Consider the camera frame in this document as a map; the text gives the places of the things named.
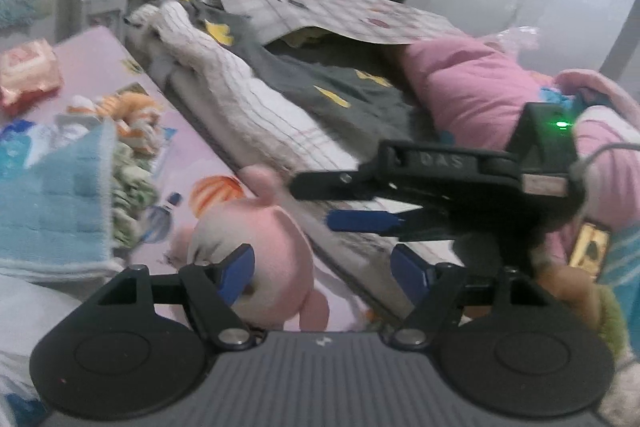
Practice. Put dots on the green fuzzy cloth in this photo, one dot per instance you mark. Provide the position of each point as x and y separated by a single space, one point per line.
607 317

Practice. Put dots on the clear plastic bag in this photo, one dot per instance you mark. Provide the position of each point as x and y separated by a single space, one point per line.
520 38

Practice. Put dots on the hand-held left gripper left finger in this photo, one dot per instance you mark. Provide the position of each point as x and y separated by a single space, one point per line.
236 274

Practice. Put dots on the grey cloth with yellow prints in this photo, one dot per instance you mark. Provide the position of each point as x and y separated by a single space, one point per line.
320 77

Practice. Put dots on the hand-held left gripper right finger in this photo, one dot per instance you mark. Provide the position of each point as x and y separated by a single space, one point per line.
409 271

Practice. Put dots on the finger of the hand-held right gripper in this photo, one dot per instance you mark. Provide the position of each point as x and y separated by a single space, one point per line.
360 221
330 185

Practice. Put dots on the green white floral cloth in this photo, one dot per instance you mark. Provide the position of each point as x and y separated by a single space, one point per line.
127 192

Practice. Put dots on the blue checked towel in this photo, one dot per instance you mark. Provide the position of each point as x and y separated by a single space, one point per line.
50 202

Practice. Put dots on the red pink wet wipe pack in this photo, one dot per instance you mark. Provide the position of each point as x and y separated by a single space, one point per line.
30 72

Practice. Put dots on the pink plush doll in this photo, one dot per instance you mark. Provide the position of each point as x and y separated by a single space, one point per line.
280 252

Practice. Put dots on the white plastic bag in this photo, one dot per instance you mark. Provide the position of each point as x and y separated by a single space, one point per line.
30 307

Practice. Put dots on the white water dispenser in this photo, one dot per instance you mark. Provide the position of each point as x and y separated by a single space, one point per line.
102 7

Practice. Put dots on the white checked blanket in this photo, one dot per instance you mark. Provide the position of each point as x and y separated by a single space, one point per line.
225 82

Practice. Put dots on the checked printed blanket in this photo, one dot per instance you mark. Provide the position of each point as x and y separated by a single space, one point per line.
350 14

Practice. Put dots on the pink pillow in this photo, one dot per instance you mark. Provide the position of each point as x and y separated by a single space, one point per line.
465 87

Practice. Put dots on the teal striped cloth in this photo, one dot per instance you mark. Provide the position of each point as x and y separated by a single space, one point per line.
622 262

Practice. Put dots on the pink blanket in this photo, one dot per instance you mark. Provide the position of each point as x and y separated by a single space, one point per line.
607 127

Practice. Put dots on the yellow black box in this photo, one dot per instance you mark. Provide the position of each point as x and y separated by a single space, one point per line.
590 252

